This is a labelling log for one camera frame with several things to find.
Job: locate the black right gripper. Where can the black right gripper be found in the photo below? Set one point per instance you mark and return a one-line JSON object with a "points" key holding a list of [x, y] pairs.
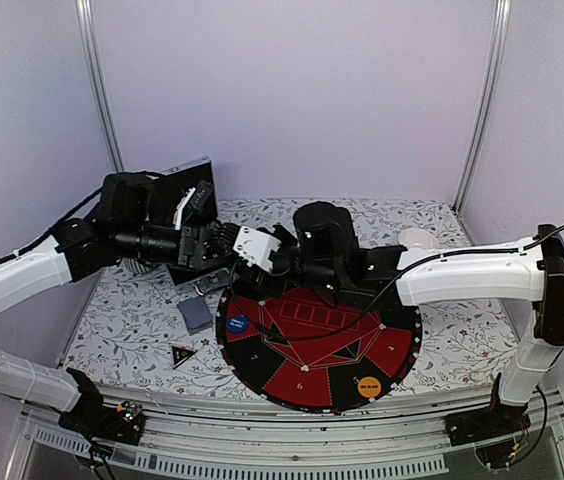
{"points": [[260, 281]]}

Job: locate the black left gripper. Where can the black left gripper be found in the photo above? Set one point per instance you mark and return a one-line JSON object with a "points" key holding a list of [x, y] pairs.
{"points": [[192, 248]]}

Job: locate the blue small blind button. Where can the blue small blind button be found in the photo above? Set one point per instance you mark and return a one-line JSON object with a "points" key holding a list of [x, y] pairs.
{"points": [[237, 324]]}

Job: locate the orange big blind button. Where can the orange big blind button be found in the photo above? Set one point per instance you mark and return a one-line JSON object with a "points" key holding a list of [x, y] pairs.
{"points": [[369, 387]]}

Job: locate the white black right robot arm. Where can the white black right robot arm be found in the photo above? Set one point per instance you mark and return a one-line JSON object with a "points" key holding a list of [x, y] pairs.
{"points": [[530, 269]]}

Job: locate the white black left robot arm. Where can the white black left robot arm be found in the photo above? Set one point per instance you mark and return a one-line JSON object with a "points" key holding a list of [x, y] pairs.
{"points": [[67, 252]]}

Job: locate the aluminium poker chip case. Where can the aluminium poker chip case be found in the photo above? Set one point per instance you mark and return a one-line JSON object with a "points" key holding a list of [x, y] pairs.
{"points": [[197, 254]]}

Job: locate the white ceramic bowl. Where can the white ceramic bowl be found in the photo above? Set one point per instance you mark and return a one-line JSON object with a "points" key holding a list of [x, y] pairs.
{"points": [[417, 238]]}

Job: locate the round red black poker mat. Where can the round red black poker mat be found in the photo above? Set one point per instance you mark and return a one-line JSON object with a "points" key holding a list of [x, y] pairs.
{"points": [[307, 353]]}

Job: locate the black triangular card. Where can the black triangular card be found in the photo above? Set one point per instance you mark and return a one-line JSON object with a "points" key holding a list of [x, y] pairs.
{"points": [[180, 355]]}

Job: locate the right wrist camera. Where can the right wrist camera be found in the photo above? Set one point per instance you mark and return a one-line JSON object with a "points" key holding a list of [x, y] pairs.
{"points": [[256, 247]]}

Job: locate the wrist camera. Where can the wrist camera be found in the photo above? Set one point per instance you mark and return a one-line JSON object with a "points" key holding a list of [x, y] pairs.
{"points": [[197, 205], [256, 247]]}

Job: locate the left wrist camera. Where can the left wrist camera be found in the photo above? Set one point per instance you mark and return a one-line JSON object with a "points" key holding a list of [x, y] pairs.
{"points": [[197, 205]]}

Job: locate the left aluminium frame post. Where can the left aluminium frame post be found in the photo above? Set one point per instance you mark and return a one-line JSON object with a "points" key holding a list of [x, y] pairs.
{"points": [[86, 24]]}

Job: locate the aluminium frame post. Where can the aluminium frame post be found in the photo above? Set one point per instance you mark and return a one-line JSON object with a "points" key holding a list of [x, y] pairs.
{"points": [[493, 66], [86, 24]]}

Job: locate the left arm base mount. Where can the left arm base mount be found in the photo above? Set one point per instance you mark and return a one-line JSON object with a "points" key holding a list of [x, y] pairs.
{"points": [[91, 418]]}

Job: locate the aluminium front rail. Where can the aluminium front rail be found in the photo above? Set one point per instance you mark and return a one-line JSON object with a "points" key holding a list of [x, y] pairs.
{"points": [[186, 437]]}

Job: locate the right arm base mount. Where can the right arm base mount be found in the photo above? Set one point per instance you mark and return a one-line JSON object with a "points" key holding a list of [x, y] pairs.
{"points": [[487, 423]]}

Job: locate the right aluminium frame post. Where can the right aluminium frame post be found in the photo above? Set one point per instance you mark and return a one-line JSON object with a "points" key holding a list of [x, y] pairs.
{"points": [[493, 66]]}

